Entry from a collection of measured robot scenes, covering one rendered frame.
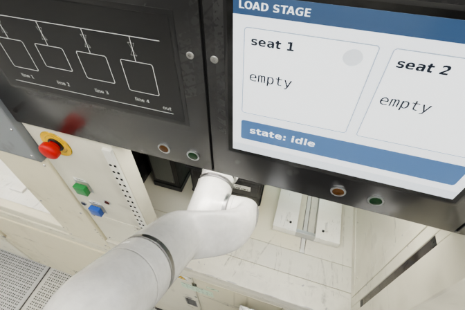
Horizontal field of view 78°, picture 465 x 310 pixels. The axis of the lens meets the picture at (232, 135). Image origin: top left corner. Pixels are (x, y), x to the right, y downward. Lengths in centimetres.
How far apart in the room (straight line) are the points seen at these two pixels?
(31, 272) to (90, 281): 186
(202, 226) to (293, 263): 52
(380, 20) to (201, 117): 23
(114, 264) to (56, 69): 28
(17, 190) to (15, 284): 97
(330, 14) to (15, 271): 218
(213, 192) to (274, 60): 40
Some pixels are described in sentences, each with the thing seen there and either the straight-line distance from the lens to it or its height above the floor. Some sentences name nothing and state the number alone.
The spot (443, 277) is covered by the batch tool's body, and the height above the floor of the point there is 133.
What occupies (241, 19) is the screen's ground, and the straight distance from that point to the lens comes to 29.
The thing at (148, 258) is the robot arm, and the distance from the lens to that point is 40.
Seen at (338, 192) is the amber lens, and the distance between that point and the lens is 44.
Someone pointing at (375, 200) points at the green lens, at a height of 143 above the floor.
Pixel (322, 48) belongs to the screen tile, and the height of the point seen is 164.
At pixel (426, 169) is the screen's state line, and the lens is 40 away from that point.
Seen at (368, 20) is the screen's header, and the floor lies 167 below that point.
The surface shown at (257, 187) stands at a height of 109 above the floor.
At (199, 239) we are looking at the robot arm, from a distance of 51.
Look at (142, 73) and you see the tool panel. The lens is 39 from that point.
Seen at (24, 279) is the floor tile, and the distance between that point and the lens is 222.
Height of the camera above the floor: 178
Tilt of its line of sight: 46 degrees down
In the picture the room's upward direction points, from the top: straight up
